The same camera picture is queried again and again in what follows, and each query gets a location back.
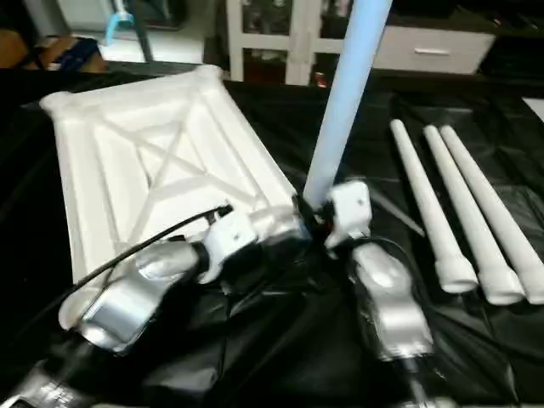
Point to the white plastic table leg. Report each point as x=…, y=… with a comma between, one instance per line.
x=501, y=212
x=429, y=212
x=476, y=229
x=344, y=93

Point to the white plastic table top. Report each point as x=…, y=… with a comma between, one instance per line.
x=170, y=144

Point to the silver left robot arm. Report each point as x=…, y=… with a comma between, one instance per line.
x=127, y=306

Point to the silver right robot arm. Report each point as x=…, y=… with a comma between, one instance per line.
x=391, y=306

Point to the black work mat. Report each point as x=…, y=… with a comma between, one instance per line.
x=382, y=357

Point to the white glass door cabinet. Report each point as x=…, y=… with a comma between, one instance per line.
x=293, y=42

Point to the white drawer unit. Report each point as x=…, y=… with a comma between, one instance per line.
x=433, y=51

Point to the grey metal pole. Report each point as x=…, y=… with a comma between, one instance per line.
x=141, y=30

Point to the turquoise plastic stool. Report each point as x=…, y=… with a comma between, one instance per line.
x=117, y=24

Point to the blue box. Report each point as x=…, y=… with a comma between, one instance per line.
x=81, y=53

